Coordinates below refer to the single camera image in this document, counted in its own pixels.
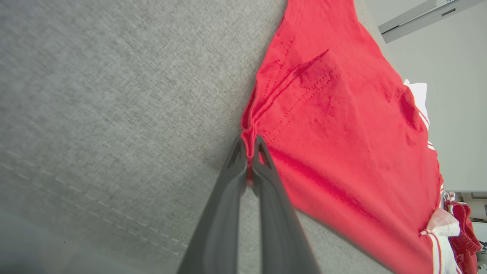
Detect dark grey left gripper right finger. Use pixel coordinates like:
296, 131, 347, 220
251, 135, 321, 274

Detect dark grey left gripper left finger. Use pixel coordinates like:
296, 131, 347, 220
176, 136, 248, 274

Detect red jersey with white trim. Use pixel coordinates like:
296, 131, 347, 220
240, 0, 463, 274

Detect red shorts with white stripe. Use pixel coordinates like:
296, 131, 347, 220
443, 191, 483, 274

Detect pale grey partition rail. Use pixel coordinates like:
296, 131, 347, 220
378, 0, 487, 44

